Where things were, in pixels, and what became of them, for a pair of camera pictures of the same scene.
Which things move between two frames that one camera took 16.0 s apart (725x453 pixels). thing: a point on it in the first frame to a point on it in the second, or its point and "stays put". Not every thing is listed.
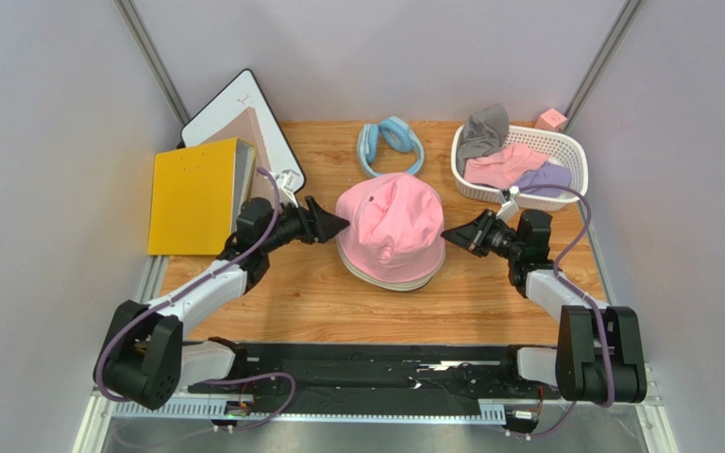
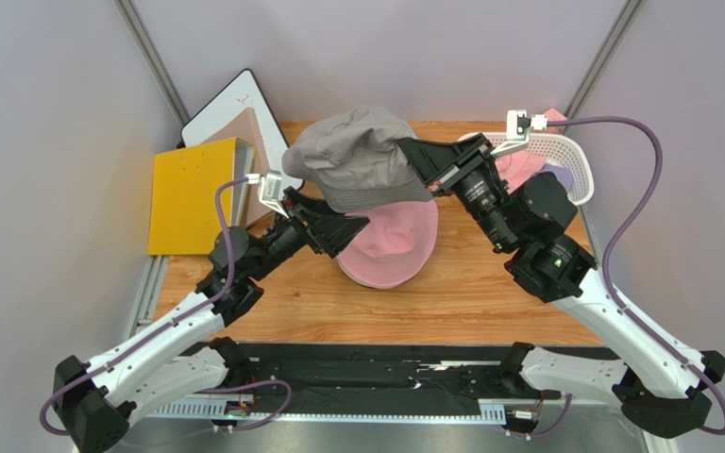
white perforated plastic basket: [564, 148] stays put
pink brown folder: [246, 127] stays put
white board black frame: [242, 92] stays put
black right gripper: [480, 233] to [463, 167]
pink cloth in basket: [501, 170] stays put
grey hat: [484, 132] to [353, 160]
